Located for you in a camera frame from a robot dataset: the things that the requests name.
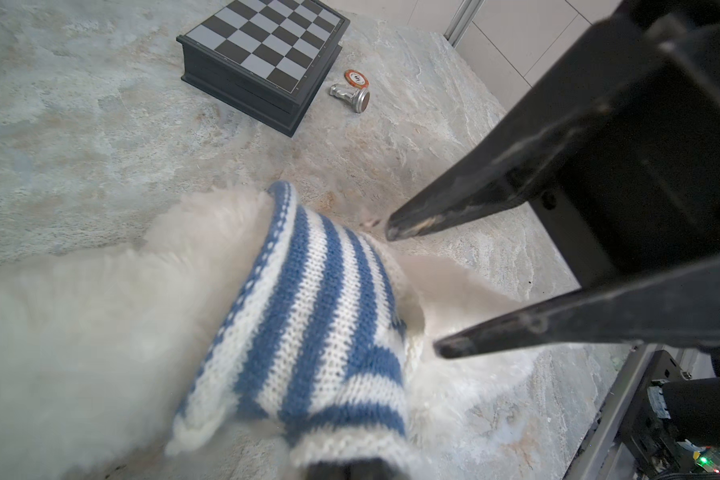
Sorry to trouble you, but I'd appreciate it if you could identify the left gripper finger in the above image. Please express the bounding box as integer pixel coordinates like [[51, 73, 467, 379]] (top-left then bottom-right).
[[304, 459, 408, 480]]

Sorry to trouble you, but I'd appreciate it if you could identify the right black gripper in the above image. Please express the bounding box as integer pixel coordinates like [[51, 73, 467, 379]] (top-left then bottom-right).
[[385, 1, 720, 287]]

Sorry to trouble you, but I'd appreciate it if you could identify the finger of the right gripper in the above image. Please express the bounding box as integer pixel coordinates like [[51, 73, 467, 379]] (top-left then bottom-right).
[[434, 255, 720, 359]]

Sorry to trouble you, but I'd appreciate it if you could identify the white teddy bear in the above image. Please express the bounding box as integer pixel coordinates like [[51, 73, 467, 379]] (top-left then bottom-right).
[[0, 187, 536, 479]]

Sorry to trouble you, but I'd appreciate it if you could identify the right green circuit board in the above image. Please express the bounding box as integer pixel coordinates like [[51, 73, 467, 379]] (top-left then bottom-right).
[[665, 441, 720, 479]]

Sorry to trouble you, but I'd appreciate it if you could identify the silver chess piece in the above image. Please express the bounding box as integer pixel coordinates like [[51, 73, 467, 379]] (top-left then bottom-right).
[[329, 84, 371, 113]]

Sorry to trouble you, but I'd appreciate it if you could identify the red poker chip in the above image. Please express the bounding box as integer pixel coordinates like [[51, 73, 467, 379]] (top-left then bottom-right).
[[344, 69, 369, 89]]

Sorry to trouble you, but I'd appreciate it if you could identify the black folded chess board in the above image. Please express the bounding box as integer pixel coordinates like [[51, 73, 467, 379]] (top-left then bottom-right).
[[177, 0, 350, 137]]

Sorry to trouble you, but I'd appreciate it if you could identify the aluminium mounting rail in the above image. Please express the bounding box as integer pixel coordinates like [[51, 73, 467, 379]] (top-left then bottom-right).
[[563, 344, 658, 480]]

